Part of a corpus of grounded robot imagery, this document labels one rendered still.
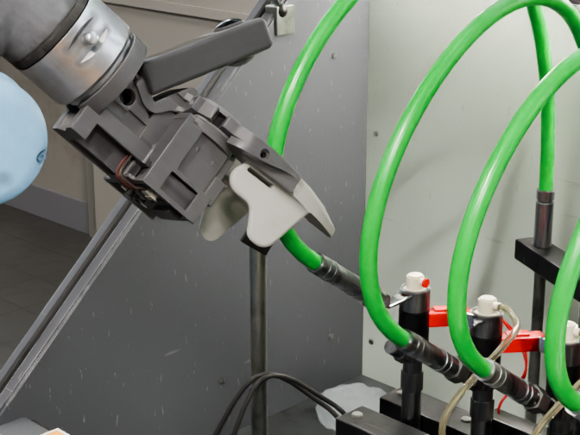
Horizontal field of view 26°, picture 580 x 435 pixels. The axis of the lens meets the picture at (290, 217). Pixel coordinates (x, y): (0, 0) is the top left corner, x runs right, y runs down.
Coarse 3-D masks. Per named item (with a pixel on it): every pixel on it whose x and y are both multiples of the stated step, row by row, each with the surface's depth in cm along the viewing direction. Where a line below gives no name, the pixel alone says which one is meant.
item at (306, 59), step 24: (336, 0) 98; (336, 24) 97; (312, 48) 96; (288, 96) 96; (552, 96) 121; (288, 120) 96; (552, 120) 122; (552, 144) 123; (552, 168) 124; (552, 192) 124; (288, 240) 99; (312, 264) 102
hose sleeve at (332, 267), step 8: (320, 256) 103; (320, 264) 102; (328, 264) 103; (336, 264) 104; (312, 272) 103; (320, 272) 103; (328, 272) 103; (336, 272) 104; (344, 272) 105; (328, 280) 104; (336, 280) 104; (344, 280) 105; (352, 280) 105; (344, 288) 105; (352, 288) 106; (360, 288) 106; (352, 296) 107; (360, 296) 107
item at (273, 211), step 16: (240, 176) 92; (256, 176) 93; (240, 192) 92; (256, 192) 92; (272, 192) 93; (304, 192) 93; (256, 208) 92; (272, 208) 93; (288, 208) 93; (304, 208) 93; (320, 208) 94; (256, 224) 92; (272, 224) 93; (288, 224) 93; (320, 224) 95; (256, 240) 92; (272, 240) 92
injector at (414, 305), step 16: (400, 288) 113; (400, 304) 113; (416, 304) 112; (400, 320) 113; (416, 320) 112; (400, 352) 112; (416, 368) 114; (400, 384) 116; (416, 384) 115; (416, 400) 116; (416, 416) 116
